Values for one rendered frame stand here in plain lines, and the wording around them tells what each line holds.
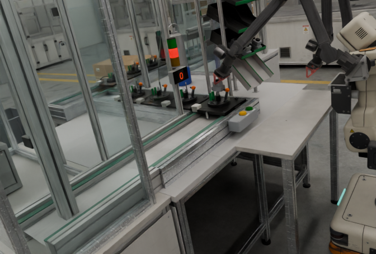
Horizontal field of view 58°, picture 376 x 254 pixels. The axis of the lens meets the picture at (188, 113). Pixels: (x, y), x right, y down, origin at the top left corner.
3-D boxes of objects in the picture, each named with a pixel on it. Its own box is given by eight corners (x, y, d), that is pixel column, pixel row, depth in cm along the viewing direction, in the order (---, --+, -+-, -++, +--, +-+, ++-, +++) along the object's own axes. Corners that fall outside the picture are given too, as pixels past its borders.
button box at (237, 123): (258, 117, 195) (257, 107, 193) (239, 132, 180) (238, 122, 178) (247, 116, 199) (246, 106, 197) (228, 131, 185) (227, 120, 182)
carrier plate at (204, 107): (246, 101, 208) (245, 98, 207) (225, 116, 191) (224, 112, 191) (214, 98, 223) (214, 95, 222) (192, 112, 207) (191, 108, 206)
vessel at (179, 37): (191, 65, 298) (184, 21, 284) (181, 69, 288) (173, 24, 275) (179, 65, 306) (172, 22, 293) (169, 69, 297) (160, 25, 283)
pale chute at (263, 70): (270, 78, 233) (273, 73, 229) (258, 83, 225) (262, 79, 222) (244, 48, 240) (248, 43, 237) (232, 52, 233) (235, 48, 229)
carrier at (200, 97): (212, 98, 224) (209, 80, 220) (189, 112, 207) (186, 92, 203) (184, 95, 239) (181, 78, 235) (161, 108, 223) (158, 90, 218)
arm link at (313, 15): (304, -28, 163) (306, -24, 172) (277, -13, 169) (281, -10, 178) (339, 59, 161) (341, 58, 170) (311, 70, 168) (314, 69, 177)
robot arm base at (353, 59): (358, 62, 156) (363, 56, 165) (343, 52, 159) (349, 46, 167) (346, 76, 162) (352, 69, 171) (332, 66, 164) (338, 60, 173)
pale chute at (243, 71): (260, 84, 222) (263, 80, 219) (247, 90, 215) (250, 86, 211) (233, 53, 230) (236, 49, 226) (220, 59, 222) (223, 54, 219)
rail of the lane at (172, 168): (260, 112, 211) (258, 96, 207) (165, 188, 149) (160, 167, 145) (252, 112, 214) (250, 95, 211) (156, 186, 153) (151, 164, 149)
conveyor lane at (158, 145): (247, 114, 211) (245, 99, 208) (155, 185, 153) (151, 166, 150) (210, 110, 229) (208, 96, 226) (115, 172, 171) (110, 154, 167)
